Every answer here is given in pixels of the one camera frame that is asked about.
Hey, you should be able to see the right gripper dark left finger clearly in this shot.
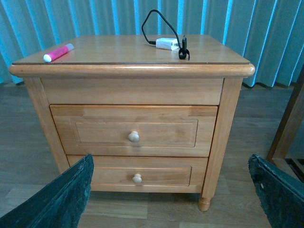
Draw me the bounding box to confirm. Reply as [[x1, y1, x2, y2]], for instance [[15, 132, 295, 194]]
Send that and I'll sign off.
[[0, 154, 94, 228]]

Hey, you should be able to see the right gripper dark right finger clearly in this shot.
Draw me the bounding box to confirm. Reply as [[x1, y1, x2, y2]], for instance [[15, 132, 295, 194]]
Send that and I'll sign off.
[[248, 154, 304, 228]]

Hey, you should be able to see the wooden drawer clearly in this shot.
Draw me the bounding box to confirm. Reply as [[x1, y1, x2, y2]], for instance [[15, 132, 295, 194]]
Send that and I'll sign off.
[[50, 105, 218, 157], [66, 154, 209, 193]]

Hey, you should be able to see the pink marker white cap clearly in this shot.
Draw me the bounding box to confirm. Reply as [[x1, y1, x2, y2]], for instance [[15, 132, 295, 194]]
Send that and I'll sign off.
[[43, 43, 74, 63]]

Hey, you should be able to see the wooden nightstand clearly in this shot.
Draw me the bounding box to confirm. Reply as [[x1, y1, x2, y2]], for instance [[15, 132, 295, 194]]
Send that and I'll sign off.
[[9, 35, 255, 211]]

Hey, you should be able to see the pale pleated curtain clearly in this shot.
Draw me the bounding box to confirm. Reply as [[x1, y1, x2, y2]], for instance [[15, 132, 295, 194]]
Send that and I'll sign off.
[[0, 0, 304, 87]]

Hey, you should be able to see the white charger adapter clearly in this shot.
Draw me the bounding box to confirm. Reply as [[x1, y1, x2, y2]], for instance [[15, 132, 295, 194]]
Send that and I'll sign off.
[[156, 38, 179, 51]]

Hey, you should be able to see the dark wooden frame furniture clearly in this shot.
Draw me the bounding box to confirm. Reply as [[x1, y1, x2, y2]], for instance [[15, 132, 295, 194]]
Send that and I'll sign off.
[[266, 69, 304, 181]]

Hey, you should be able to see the black charging cable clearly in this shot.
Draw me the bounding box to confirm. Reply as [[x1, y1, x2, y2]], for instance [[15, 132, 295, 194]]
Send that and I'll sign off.
[[142, 9, 190, 60]]

